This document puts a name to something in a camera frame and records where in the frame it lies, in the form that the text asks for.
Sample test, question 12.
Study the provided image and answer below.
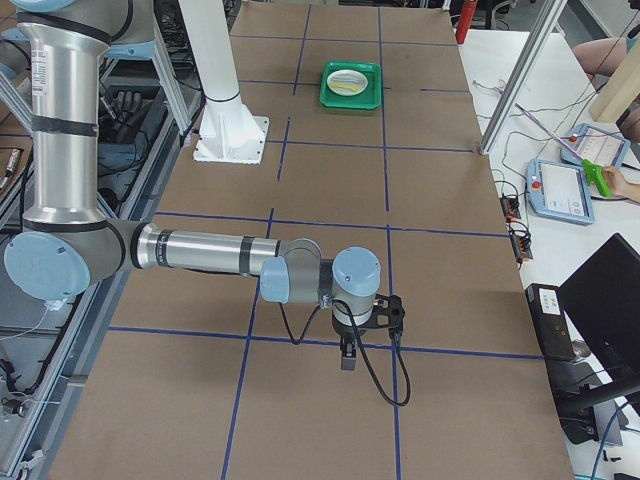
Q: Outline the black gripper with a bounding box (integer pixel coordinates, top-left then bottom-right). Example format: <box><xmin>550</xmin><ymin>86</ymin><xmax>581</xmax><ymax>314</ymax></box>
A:
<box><xmin>332</xmin><ymin>316</ymin><xmax>369</xmax><ymax>371</ymax></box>

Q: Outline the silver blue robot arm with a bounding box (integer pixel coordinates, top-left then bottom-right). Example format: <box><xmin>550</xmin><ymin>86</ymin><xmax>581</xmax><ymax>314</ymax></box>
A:
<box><xmin>4</xmin><ymin>1</ymin><xmax>380</xmax><ymax>370</ymax></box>

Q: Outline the yellow spoon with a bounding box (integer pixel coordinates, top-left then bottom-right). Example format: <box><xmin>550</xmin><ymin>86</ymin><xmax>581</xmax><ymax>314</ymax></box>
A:
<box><xmin>328</xmin><ymin>83</ymin><xmax>366</xmax><ymax>96</ymax></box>

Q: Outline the person's hand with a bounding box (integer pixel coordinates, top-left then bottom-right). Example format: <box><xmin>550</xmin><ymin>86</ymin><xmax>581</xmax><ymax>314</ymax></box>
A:
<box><xmin>602</xmin><ymin>166</ymin><xmax>640</xmax><ymax>203</ymax></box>

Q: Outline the black box device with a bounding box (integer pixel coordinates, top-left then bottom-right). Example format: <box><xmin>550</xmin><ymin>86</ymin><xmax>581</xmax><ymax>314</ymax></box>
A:
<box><xmin>525</xmin><ymin>283</ymin><xmax>575</xmax><ymax>362</ymax></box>

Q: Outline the lower orange black connector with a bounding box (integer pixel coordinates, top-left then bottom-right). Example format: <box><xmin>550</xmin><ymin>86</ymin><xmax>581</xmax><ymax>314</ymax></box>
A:
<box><xmin>509</xmin><ymin>230</ymin><xmax>533</xmax><ymax>264</ymax></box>

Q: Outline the orange black connector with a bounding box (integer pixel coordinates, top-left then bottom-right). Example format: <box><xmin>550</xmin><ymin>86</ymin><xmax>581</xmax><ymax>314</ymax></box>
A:
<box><xmin>509</xmin><ymin>230</ymin><xmax>533</xmax><ymax>264</ymax></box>
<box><xmin>500</xmin><ymin>195</ymin><xmax>521</xmax><ymax>221</ymax></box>

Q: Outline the upper orange black connector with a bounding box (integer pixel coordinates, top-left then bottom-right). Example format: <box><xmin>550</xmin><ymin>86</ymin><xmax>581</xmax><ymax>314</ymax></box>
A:
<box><xmin>500</xmin><ymin>195</ymin><xmax>521</xmax><ymax>221</ymax></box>

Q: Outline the blue tape horizontal strip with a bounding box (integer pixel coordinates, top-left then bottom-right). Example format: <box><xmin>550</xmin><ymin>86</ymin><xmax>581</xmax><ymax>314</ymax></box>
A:
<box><xmin>107</xmin><ymin>326</ymin><xmax>544</xmax><ymax>361</ymax></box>

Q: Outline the black laptop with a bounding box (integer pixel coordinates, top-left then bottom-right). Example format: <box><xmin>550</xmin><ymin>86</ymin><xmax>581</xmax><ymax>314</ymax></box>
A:
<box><xmin>558</xmin><ymin>233</ymin><xmax>640</xmax><ymax>380</ymax></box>

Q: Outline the green plastic tray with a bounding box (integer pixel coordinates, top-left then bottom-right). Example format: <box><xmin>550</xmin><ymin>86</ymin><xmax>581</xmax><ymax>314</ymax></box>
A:
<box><xmin>319</xmin><ymin>61</ymin><xmax>382</xmax><ymax>110</ymax></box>

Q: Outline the near blue teach pendant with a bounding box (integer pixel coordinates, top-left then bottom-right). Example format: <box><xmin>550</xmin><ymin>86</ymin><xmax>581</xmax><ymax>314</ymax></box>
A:
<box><xmin>526</xmin><ymin>159</ymin><xmax>595</xmax><ymax>225</ymax></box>

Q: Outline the blue teach pendant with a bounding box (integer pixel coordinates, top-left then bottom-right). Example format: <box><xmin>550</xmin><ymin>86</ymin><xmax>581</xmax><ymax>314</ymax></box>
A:
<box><xmin>526</xmin><ymin>159</ymin><xmax>595</xmax><ymax>225</ymax></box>
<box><xmin>567</xmin><ymin>123</ymin><xmax>631</xmax><ymax>167</ymax></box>

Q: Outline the white plate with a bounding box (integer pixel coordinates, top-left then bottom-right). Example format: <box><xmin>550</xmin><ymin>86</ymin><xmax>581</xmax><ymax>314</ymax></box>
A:
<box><xmin>326</xmin><ymin>69</ymin><xmax>369</xmax><ymax>89</ymax></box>

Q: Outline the far blue teach pendant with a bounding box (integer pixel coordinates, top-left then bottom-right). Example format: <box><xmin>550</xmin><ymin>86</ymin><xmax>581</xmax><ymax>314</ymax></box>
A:
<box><xmin>567</xmin><ymin>123</ymin><xmax>631</xmax><ymax>167</ymax></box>

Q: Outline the red fire extinguisher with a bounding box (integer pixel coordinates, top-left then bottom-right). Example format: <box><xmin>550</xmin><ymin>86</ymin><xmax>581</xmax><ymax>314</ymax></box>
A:
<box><xmin>455</xmin><ymin>0</ymin><xmax>477</xmax><ymax>45</ymax></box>

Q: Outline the wooden beam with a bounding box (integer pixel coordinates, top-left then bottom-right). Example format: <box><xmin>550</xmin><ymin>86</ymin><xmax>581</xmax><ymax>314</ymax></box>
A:
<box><xmin>589</xmin><ymin>42</ymin><xmax>640</xmax><ymax>123</ymax></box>

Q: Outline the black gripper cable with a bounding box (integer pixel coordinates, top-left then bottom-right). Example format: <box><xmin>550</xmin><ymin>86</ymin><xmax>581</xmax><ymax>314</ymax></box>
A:
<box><xmin>279</xmin><ymin>298</ymin><xmax>412</xmax><ymax>407</ymax></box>

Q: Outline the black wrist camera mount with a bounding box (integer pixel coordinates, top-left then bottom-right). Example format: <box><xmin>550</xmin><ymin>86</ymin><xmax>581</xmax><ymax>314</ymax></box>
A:
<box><xmin>371</xmin><ymin>294</ymin><xmax>406</xmax><ymax>347</ymax></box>

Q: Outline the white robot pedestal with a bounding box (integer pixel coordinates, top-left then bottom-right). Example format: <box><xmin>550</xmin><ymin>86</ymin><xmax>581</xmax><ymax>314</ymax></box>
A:
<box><xmin>179</xmin><ymin>0</ymin><xmax>269</xmax><ymax>165</ymax></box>

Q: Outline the green handled grabber tool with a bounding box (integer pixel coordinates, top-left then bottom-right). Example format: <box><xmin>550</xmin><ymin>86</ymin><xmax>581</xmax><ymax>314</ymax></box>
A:
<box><xmin>515</xmin><ymin>103</ymin><xmax>612</xmax><ymax>197</ymax></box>

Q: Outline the aluminium frame post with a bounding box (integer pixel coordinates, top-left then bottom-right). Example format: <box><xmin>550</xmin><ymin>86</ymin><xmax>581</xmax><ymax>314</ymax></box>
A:
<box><xmin>479</xmin><ymin>0</ymin><xmax>567</xmax><ymax>155</ymax></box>

